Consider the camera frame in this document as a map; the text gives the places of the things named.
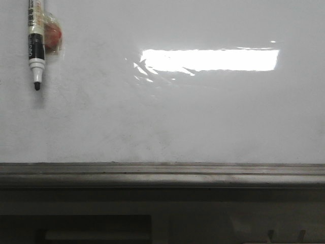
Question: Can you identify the white whiteboard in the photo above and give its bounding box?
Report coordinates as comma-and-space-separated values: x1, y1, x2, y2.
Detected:
1, 1, 324, 164

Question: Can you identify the grey aluminium whiteboard tray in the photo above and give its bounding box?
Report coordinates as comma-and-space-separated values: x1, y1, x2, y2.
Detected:
1, 162, 324, 189

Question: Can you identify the black and white whiteboard marker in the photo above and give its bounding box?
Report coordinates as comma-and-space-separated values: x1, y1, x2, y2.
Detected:
28, 0, 46, 91

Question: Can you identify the red round magnet with tape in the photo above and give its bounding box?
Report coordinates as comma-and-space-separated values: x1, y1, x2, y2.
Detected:
44, 12, 63, 56

